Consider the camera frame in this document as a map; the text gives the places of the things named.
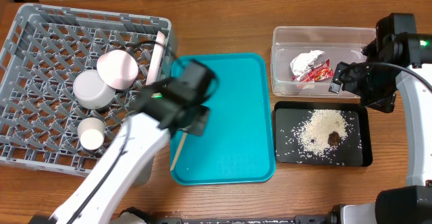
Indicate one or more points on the wooden chopstick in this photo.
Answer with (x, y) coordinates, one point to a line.
(178, 151)

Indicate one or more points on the small pink plate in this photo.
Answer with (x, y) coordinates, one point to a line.
(118, 69)

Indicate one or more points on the brown food scrap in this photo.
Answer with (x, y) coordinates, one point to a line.
(334, 139)

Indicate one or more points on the grey bowl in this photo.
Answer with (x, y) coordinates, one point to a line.
(91, 91)

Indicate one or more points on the clear plastic bin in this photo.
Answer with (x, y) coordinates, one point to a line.
(338, 43)

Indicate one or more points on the black waste tray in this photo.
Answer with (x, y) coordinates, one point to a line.
(362, 117)

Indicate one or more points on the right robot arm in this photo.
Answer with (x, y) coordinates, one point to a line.
(398, 62)

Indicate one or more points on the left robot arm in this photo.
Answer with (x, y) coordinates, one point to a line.
(163, 108)

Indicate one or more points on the rice pile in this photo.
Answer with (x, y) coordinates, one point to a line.
(301, 137)

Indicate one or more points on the white cup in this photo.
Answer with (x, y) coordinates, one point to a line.
(91, 133)

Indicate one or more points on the grey dishwasher rack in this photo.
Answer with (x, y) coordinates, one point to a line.
(45, 50)

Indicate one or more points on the teal serving tray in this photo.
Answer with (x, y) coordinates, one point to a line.
(237, 143)

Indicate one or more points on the large white plate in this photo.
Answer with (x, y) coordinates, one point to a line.
(156, 58)

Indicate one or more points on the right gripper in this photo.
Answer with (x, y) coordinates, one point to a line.
(385, 102)

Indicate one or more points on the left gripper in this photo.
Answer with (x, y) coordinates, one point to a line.
(196, 123)

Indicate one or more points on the red snack wrapper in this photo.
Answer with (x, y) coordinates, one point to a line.
(313, 66)

